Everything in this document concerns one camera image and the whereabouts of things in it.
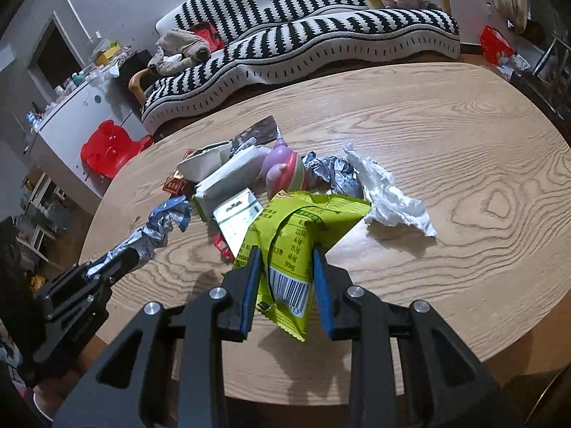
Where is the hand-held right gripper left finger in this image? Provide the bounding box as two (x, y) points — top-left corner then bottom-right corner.
(54, 246), (264, 428)

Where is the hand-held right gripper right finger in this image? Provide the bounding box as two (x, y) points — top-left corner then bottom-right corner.
(312, 248), (527, 428)

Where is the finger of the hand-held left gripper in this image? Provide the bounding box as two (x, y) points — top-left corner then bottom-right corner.
(87, 247), (142, 287)

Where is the blue silver wrapper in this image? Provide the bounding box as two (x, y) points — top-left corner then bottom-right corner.
(89, 196), (192, 277)
(302, 152), (364, 199)

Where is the green snack packet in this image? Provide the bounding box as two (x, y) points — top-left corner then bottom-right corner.
(234, 191), (372, 342)

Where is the white fabric bag green lining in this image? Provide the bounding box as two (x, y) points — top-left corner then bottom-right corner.
(177, 141), (233, 183)

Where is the pink pig toy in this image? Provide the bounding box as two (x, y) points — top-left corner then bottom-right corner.
(261, 139), (309, 200)

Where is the red torn wrapper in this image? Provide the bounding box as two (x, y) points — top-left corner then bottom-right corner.
(213, 233), (235, 262)

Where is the white packet green print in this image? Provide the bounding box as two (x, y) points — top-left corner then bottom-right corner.
(213, 188), (265, 259)

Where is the small red packet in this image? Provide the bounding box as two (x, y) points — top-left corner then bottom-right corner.
(162, 177), (189, 198)

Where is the white metal rack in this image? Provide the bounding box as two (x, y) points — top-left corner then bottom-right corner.
(17, 172), (67, 264)

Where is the red bear stool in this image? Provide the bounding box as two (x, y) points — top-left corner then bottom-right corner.
(80, 119), (155, 180)

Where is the crumpled white tissue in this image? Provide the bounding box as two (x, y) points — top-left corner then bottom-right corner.
(343, 142), (438, 238)

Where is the white wipes packet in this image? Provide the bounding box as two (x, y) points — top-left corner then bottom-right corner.
(192, 145), (273, 222)

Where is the white cabinet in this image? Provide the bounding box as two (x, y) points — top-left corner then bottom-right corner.
(27, 69), (152, 201)

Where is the dark remote control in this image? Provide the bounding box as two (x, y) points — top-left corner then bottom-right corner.
(231, 116), (280, 152)

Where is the yellow tissue box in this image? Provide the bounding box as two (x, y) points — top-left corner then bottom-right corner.
(94, 41), (124, 66)

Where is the beige plush toy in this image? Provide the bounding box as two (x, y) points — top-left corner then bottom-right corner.
(148, 28), (211, 76)

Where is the red cloth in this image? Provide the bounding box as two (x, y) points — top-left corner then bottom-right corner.
(187, 22), (226, 52)

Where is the black white striped sofa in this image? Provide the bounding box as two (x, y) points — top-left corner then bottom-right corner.
(129, 0), (461, 131)

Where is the red plastic bag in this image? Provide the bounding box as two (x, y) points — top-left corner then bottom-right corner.
(479, 26), (515, 66)

